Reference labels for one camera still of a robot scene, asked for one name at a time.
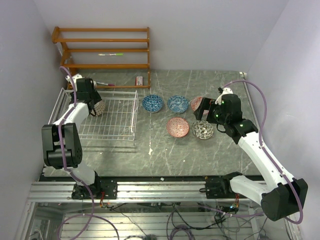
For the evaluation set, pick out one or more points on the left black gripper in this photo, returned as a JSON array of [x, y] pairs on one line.
[[96, 96]]

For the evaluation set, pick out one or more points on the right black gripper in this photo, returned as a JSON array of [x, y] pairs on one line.
[[207, 104]]

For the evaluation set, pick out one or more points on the brown patterned bowl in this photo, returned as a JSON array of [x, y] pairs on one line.
[[100, 107]]

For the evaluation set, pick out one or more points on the red circle patterned bowl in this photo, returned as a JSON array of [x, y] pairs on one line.
[[177, 127]]

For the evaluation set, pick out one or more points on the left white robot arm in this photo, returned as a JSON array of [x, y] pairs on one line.
[[61, 143]]

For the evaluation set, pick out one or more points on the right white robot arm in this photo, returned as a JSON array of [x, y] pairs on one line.
[[282, 194]]

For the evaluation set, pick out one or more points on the black and white leaf bowl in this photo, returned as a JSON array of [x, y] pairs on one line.
[[202, 129]]

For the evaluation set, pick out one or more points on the red striped bowl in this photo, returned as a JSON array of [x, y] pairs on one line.
[[195, 103]]

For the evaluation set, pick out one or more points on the light blue patterned bowl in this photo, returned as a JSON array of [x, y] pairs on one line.
[[178, 104]]

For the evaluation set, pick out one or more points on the red and white card box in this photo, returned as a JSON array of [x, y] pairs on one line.
[[139, 81]]

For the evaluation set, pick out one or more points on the dark blue patterned bowl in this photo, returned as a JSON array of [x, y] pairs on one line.
[[152, 103]]

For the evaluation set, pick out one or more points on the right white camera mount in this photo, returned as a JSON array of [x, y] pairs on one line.
[[223, 91]]

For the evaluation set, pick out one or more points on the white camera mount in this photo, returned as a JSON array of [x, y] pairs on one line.
[[74, 80], [223, 91]]

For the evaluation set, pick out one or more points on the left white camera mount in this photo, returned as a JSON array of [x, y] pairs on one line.
[[74, 80]]

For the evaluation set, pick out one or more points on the white wire dish rack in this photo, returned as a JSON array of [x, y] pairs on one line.
[[117, 122]]

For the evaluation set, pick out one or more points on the aluminium mounting rail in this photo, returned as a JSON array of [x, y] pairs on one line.
[[127, 192]]

